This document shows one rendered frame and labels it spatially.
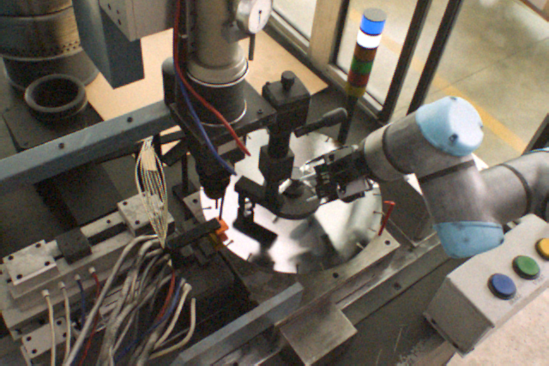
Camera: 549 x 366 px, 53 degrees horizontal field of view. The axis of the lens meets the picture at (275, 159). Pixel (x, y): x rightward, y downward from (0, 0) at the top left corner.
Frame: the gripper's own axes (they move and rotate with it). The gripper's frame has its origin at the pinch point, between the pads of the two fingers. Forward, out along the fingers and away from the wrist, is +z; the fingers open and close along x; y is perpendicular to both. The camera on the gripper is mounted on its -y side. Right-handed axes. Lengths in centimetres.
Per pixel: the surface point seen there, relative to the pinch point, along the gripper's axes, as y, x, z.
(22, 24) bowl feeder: 31, -54, 37
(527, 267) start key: -29.0, 25.7, -12.1
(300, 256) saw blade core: 7.9, 10.2, 0.3
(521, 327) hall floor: -104, 64, 56
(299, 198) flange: 2.3, 0.8, 3.0
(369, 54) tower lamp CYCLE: -20.2, -21.7, -3.2
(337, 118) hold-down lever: 8.5, -6.7, -21.2
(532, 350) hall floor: -101, 70, 53
